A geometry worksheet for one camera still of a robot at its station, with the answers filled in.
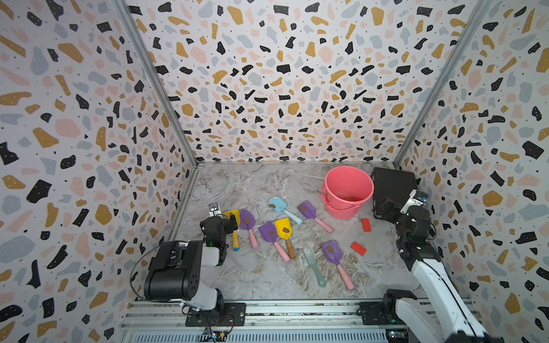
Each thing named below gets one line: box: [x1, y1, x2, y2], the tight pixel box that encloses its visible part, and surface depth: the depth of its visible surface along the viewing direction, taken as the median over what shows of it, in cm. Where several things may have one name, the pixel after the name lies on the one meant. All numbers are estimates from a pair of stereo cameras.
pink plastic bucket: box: [321, 165, 375, 221], surface depth 95 cm
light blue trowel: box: [268, 196, 304, 226], surface depth 105 cm
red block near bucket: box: [361, 218, 372, 233], surface depth 100 cm
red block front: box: [350, 241, 367, 257], surface depth 92 cm
